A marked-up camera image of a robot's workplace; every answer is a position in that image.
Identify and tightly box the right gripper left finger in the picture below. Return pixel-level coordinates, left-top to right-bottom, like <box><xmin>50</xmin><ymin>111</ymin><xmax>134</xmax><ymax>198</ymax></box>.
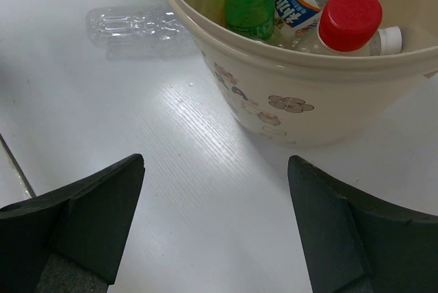
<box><xmin>1</xmin><ymin>154</ymin><xmax>144</xmax><ymax>292</ymax></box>

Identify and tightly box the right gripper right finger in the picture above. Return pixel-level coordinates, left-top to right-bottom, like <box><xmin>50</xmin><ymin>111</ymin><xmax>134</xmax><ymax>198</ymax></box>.
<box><xmin>287</xmin><ymin>155</ymin><xmax>437</xmax><ymax>292</ymax></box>

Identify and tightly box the clear bottle white cap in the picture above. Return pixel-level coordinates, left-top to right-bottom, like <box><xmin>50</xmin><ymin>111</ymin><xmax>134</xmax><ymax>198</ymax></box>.
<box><xmin>369</xmin><ymin>26</ymin><xmax>402</xmax><ymax>56</ymax></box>

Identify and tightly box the red label water bottle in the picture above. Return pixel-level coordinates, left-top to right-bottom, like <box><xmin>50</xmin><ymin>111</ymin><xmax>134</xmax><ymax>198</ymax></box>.
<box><xmin>274</xmin><ymin>0</ymin><xmax>383</xmax><ymax>53</ymax></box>

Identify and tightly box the cream capybara plastic bin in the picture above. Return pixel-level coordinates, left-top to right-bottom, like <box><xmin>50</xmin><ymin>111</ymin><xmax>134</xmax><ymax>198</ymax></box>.
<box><xmin>166</xmin><ymin>0</ymin><xmax>437</xmax><ymax>147</ymax></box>

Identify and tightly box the clear crushed bottle centre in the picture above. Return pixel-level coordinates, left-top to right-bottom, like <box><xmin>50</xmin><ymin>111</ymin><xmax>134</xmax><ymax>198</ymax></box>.
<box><xmin>86</xmin><ymin>5</ymin><xmax>190</xmax><ymax>47</ymax></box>

